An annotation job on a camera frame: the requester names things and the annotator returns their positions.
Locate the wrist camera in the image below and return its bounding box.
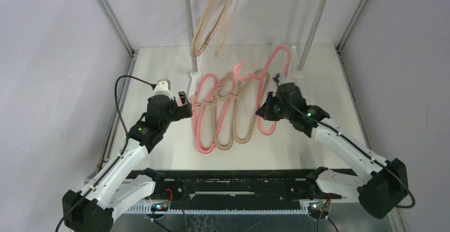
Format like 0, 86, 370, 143
153, 79, 175, 100
273, 73, 291, 87

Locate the grey rack pole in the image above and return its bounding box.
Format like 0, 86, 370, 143
180, 0, 199, 73
297, 0, 327, 74

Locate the left grey rack pole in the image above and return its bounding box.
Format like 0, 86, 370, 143
180, 0, 199, 73

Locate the right grey rack pole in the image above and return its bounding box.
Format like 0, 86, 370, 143
297, 0, 327, 74

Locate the black cable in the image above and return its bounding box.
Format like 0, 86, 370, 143
114, 75, 158, 143
276, 73, 416, 209

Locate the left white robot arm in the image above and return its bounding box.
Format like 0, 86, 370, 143
57, 91, 193, 231

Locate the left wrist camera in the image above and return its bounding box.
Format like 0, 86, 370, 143
153, 79, 175, 100

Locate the beige hanger middle table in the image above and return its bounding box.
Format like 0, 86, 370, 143
212, 69, 270, 150

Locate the left circuit board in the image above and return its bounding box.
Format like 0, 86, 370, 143
144, 188, 174, 221

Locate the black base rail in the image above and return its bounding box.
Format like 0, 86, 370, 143
144, 169, 342, 212

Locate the left black cable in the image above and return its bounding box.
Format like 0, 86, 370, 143
114, 75, 158, 143

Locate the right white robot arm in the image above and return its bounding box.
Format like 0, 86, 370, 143
255, 82, 410, 219

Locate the circuit board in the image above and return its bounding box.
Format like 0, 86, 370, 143
307, 193, 332, 220
144, 188, 174, 221

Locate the right aluminium frame post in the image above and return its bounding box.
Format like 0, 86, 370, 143
335, 0, 370, 54

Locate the aluminium frame post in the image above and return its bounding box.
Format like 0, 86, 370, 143
335, 0, 370, 54
96, 0, 135, 57

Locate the left aluminium frame post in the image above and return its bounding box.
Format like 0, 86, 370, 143
96, 0, 135, 57

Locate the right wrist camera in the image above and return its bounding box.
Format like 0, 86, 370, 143
273, 73, 291, 87

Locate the right black cable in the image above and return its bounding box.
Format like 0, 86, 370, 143
276, 73, 416, 209

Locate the right white rack foot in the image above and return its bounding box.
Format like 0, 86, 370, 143
290, 45, 304, 79

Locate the right circuit board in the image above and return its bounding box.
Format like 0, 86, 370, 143
307, 193, 332, 220

